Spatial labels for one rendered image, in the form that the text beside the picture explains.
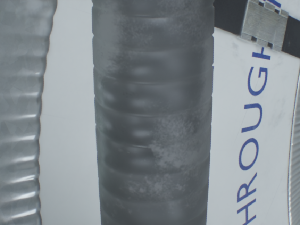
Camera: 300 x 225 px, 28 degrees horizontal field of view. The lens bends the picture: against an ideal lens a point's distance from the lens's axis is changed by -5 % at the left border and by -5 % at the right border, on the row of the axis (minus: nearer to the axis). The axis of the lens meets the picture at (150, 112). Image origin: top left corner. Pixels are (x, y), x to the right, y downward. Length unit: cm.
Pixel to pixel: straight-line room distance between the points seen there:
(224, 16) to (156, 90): 29
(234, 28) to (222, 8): 2
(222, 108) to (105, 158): 29
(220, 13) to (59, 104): 14
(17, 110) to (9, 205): 6
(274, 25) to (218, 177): 13
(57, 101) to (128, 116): 20
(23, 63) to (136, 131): 18
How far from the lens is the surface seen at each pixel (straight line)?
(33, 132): 35
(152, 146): 17
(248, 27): 46
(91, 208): 40
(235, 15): 45
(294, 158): 57
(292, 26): 52
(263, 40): 48
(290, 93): 54
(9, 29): 33
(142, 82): 16
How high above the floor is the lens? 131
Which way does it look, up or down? 24 degrees down
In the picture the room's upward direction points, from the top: 135 degrees counter-clockwise
